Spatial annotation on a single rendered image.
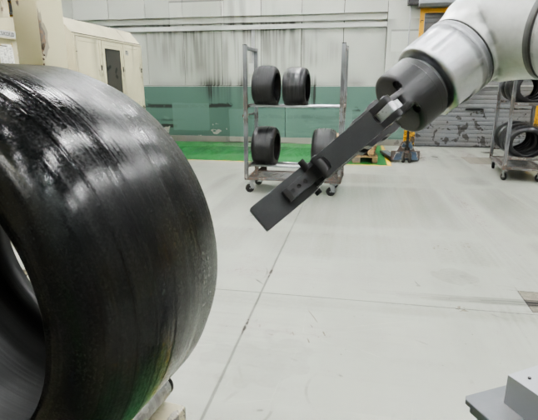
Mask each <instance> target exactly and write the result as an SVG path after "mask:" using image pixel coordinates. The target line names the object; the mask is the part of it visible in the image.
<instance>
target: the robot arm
mask: <svg viewBox="0 0 538 420"><path fill-rule="evenodd" d="M521 79H535V80H538V0H455V1H454V2H453V3H452V4H451V5H450V6H449V7H448V8H447V10H446V12H445V14H444V15H443V17H442V18H441V20H440V21H439V22H437V23H436V24H434V25H432V26H431V27H430V28H429V29H427V31H426V32H425V33H424V34H422V35H421V36H420V37H419V38H417V40H415V41H414V42H413V43H412V44H410V45H409V46H408V47H406V48H405V49H404V50H403V51H402V52H401V54H400V57H399V58H398V63H397V64H395V65H394V66H393V67H391V68H390V69H389V70H388V71H386V72H385V73H383V74H382V75H381V76H380V77H379V78H378V80H377V81H376V98H377V99H376V100H374V101H373V102H372V103H370V104H369V105H368V107H367V108H366V109H365V111H364V112H363V113H362V114H361V115H360V116H358V117H357V118H356V119H355V120H353V121H352V122H351V124H350V125H349V127H348V128H347V129H346V130H345V131H344V132H343V133H342V134H341V135H339V136H338V137H337V138H336V139H334V140H333V141H332V142H331V143H330V144H328V145H327V146H326V147H325V148H323V149H322V150H321V151H320V152H319V153H318V154H315V155H314V156H312V157H311V160H310V162H305V160H304V159H302V160H301V161H299V162H298V165H299V166H300V167H299V168H298V169H297V170H296V171H295V172H294V173H293V174H292V175H290V176H289V177H288V178H286V179H285V180H284V181H283V182H281V183H280V184H279V185H278V186H276V187H275V188H274V189H272V190H271V191H270V192H269V193H268V194H267V195H266V196H265V197H263V198H262V199H261V200H259V201H258V202H257V203H255V204H254V205H253V206H252V207H251V208H250V213H251V214H252V215H253V216H254V218H255V219H256V220H257V221H258V222H259V223H260V224H261V225H262V227H263V228H264V229H265V230H266V231H267V232H268V231H269V230H270V229H272V228H273V227H274V226H275V225H277V224H278V223H279V222H280V221H281V220H282V219H283V218H285V217H286V216H287V215H288V214H289V213H291V212H292V211H293V210H294V209H296V208H297V207H298V206H299V205H301V204H302V203H303V202H305V201H306V200H307V199H308V198H309V197H310V196H311V195H312V194H313V193H315V194H316V195H317V196H318V195H319V194H320V193H322V191H321V189H320V188H319V187H320V186H321V185H322V184H323V183H324V182H325V181H326V180H327V179H328V178H330V177H331V176H332V175H333V174H335V173H336V172H337V171H338V170H340V169H341V168H342V167H344V166H345V165H346V164H347V163H349V162H350V161H351V160H352V159H353V158H354V157H355V156H357V155H364V154H365V153H367V152H368V151H369V150H370V149H371V148H373V147H374V146H375V145H376V144H378V143H382V142H383V141H385V140H386V139H388V138H389V137H390V135H392V134H393V133H394V132H395V131H397V130H398V128H399V127H401V128H402V129H404V130H407V131H409V132H419V131H421V130H422V129H424V128H425V127H426V126H428V125H429V124H430V123H431V122H433V121H434V120H435V119H436V118H438V117H439V116H440V115H448V114H449V112H450V111H451V110H452V109H454V108H455V107H459V106H460V103H464V102H466V101H467V100H468V99H470V98H471V97H472V96H473V95H475V94H476V93H478V92H479V91H480V90H481V89H482V88H484V87H485V86H486V84H488V83H489V82H491V81H495V82H499V83H500V82H505V81H511V80H521Z"/></svg>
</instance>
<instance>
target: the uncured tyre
mask: <svg viewBox="0 0 538 420"><path fill-rule="evenodd" d="M10 241H11V242H12V244H11V242H10ZM12 245H13V246H14V247H15V249H16V251H17V254H18V256H19V257H20V259H21V261H22V264H23V266H24V267H25V269H26V272H27V275H28V277H29V279H30V281H29V279H28V278H27V276H26V274H25V272H24V271H23V270H22V268H21V266H20V264H19V262H18V260H17V257H16V255H15V253H14V251H13V249H12ZM216 285H217V242H216V236H215V231H214V227H213V222H212V216H211V213H210V210H209V207H208V204H207V200H206V198H205V195H204V192H203V191H202V187H201V185H200V183H199V181H198V179H197V176H196V174H195V173H194V171H193V169H192V166H191V165H190V163H189V162H188V161H187V158H186V157H185V155H184V154H183V152H182V150H181V149H180V148H179V147H178V145H177V143H176V142H175V141H174V139H173V138H172V137H171V135H170V134H169V133H168V132H167V130H166V129H165V128H164V127H163V126H162V125H161V124H160V123H159V122H158V120H156V119H155V118H154V117H153V116H152V115H151V114H150V113H149V112H148V111H147V110H146V109H145V108H143V107H142V106H141V105H139V104H138V103H137V102H135V101H134V100H133V99H131V98H130V97H129V96H127V95H126V94H124V93H123V92H120V91H119V90H117V89H116V88H114V87H111V86H109V85H107V84H106V83H104V82H101V81H99V80H97V79H95V78H93V77H89V76H88V75H86V74H83V73H80V72H76V71H73V70H71V69H67V68H63V67H54V66H46V65H31V64H15V63H0V420H133V419H134V418H135V416H136V415H137V414H138V413H139V412H140V411H141V410H142V409H143V408H144V406H145V405H146V404H147V403H148V402H149V401H150V400H151V399H152V397H153V396H154V395H155V394H156V393H157V392H158V391H159V390H160V389H161V387H162V386H163V385H164V384H165V383H166V382H167V381H168V380H169V378H170V377H171V376H172V375H173V374H174V373H175V372H176V371H177V370H178V368H179V367H180V366H181V365H182V364H183V363H184V362H185V361H186V360H187V359H188V357H189V356H190V355H191V353H192V351H193V350H194V348H195V346H196V345H197V343H198V341H199V339H200V337H201V335H202V332H203V330H204V327H205V326H206V323H207V319H208V317H209V314H210V311H211V309H212V304H213V300H214V296H215V291H216Z"/></svg>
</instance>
